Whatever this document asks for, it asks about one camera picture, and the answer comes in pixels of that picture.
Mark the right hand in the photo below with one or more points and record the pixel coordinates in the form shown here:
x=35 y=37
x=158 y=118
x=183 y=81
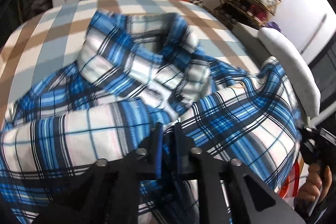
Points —
x=317 y=184

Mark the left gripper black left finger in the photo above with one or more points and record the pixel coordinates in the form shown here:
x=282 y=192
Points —
x=143 y=163

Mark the white pillow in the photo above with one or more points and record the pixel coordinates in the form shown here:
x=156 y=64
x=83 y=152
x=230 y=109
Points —
x=298 y=72

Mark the checkered bed cover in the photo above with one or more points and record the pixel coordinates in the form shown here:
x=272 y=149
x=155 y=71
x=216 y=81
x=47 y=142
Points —
x=53 y=39

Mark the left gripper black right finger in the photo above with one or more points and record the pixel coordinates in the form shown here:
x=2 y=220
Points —
x=192 y=163

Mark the blue white plaid shirt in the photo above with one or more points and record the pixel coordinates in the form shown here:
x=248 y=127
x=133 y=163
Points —
x=133 y=72

